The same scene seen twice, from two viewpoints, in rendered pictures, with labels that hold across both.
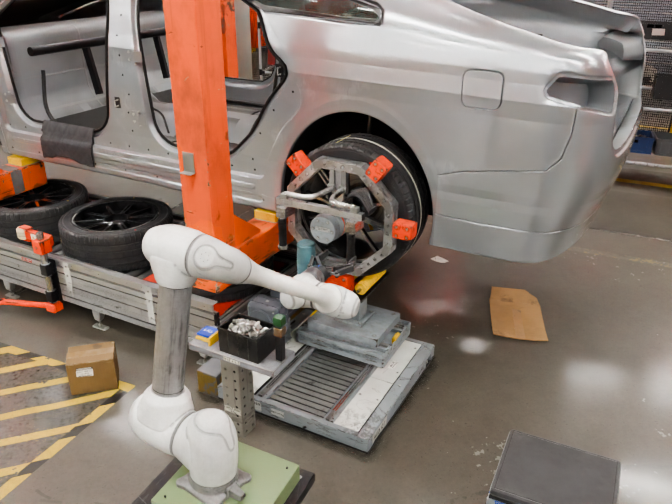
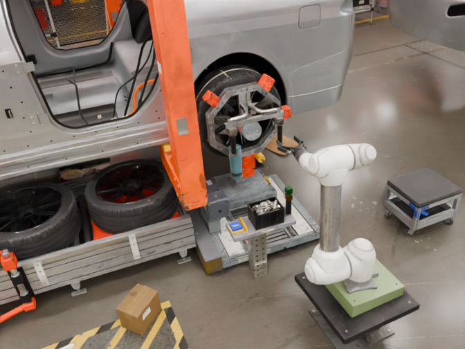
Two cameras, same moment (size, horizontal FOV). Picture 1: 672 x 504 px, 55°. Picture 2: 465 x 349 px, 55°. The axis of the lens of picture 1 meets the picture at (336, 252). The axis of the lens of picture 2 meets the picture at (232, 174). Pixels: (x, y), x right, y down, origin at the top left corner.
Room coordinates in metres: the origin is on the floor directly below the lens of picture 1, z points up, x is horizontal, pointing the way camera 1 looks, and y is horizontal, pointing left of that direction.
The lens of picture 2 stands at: (0.85, 2.09, 2.33)
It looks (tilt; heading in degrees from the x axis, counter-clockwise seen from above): 34 degrees down; 314
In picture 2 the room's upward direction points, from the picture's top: 4 degrees counter-clockwise
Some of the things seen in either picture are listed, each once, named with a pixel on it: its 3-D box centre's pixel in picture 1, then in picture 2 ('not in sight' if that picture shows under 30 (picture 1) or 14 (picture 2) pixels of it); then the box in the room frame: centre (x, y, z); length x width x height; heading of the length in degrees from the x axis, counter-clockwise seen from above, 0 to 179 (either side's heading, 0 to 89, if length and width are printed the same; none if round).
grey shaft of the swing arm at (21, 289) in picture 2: (48, 272); (18, 280); (3.22, 1.63, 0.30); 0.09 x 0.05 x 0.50; 62
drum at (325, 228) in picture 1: (333, 222); (248, 125); (2.69, 0.01, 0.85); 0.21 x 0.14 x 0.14; 152
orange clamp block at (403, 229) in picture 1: (404, 229); (283, 112); (2.61, -0.30, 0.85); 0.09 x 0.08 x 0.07; 62
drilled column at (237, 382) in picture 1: (238, 390); (257, 250); (2.29, 0.42, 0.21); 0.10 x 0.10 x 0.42; 62
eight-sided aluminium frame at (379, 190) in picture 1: (340, 217); (243, 121); (2.75, -0.02, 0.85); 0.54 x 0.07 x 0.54; 62
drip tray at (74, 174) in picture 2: not in sight; (84, 174); (4.37, 0.50, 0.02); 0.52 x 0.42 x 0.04; 57
